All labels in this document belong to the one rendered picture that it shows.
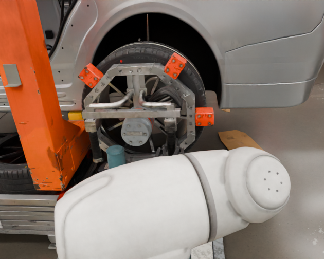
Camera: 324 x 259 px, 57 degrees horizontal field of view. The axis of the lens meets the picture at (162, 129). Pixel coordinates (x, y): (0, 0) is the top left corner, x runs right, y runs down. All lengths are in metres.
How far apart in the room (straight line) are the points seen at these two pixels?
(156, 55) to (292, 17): 0.75
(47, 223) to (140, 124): 0.94
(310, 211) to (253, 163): 1.95
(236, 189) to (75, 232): 0.20
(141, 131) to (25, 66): 0.56
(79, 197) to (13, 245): 1.88
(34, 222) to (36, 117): 0.76
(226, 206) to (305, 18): 1.50
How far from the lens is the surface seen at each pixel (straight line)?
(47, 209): 1.90
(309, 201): 2.42
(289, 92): 1.88
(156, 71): 1.38
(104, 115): 1.29
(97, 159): 1.37
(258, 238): 2.06
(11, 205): 2.01
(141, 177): 0.38
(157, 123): 1.59
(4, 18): 1.39
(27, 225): 2.05
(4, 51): 1.43
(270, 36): 1.77
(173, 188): 0.38
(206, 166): 0.40
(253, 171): 0.39
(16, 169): 1.99
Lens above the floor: 1.46
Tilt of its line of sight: 26 degrees down
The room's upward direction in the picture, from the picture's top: 4 degrees counter-clockwise
